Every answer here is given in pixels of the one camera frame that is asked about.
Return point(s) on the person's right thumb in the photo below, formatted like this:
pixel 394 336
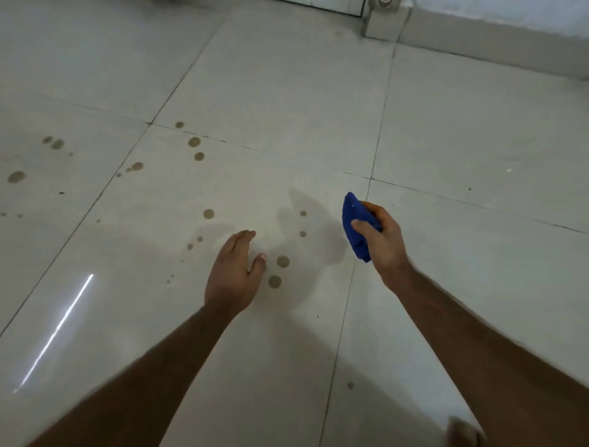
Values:
pixel 366 226

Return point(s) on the person's right forearm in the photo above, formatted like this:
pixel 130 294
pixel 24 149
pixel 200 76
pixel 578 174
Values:
pixel 487 364

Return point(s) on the person's right hand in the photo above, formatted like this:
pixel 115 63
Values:
pixel 389 251

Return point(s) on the person's left hand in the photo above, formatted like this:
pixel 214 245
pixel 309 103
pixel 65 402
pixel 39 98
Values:
pixel 230 281

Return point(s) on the white pipe fitting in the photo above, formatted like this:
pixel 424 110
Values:
pixel 385 3

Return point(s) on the blue cleaning cloth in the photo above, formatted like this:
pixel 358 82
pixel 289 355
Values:
pixel 355 221

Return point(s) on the scattered brown liquid spots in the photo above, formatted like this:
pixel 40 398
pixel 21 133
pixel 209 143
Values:
pixel 274 281

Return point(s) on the person's left forearm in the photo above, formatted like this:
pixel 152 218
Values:
pixel 152 368

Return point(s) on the person's left thumb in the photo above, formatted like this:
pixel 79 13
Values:
pixel 258 265

